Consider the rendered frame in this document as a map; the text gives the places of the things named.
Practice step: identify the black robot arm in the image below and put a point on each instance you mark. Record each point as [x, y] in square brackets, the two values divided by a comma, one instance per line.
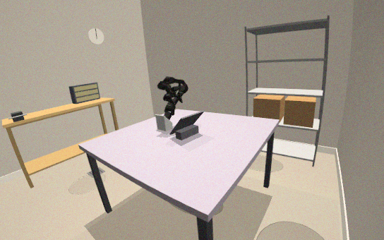
[164, 85]

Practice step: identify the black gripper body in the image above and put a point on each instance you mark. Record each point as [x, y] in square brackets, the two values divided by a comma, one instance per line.
[173, 94]

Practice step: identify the grey switch panel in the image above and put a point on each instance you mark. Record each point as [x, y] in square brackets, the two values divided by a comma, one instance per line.
[185, 128]

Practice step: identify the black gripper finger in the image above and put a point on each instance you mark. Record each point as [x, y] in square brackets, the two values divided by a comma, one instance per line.
[179, 98]
[169, 99]

